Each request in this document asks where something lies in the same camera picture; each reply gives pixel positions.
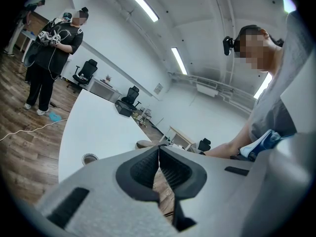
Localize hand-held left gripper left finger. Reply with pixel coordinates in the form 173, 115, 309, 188
36, 146, 180, 237

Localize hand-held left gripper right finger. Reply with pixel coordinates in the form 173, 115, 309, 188
158, 145, 255, 237

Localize tan oval pouch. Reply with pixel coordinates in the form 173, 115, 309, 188
135, 140, 159, 151

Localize person's right forearm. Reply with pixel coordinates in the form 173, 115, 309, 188
204, 123, 253, 159

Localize round grey table grommet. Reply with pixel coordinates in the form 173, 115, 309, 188
81, 153, 100, 166

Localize black office chair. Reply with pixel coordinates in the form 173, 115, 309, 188
66, 58, 98, 94
197, 137, 212, 153
120, 85, 142, 111

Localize white table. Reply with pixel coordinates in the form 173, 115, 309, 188
57, 88, 159, 184

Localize light wooden desk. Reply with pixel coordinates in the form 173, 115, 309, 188
158, 125, 197, 153

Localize pile of floor clutter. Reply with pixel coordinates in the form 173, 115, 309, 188
133, 105, 154, 128

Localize black box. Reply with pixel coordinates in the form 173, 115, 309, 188
114, 99, 134, 118

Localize blue cloth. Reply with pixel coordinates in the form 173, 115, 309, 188
48, 111, 63, 122

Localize person's grey t-shirt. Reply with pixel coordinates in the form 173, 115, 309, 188
246, 9, 316, 143

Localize white desk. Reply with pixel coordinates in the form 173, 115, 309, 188
86, 77, 123, 104

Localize long ceiling light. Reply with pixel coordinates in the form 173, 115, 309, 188
124, 0, 159, 23
252, 72, 273, 100
170, 47, 189, 76

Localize person's head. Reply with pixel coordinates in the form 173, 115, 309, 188
234, 24, 285, 73

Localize white blue chest mount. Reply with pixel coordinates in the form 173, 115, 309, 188
237, 129, 282, 161

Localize long white floor cable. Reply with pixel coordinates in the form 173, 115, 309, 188
0, 118, 68, 142

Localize white wall air conditioner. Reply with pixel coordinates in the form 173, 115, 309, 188
196, 82, 219, 98

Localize white wall pipes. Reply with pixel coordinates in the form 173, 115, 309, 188
167, 71, 258, 114

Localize black head-mounted camera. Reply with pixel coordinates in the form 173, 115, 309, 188
222, 35, 241, 57

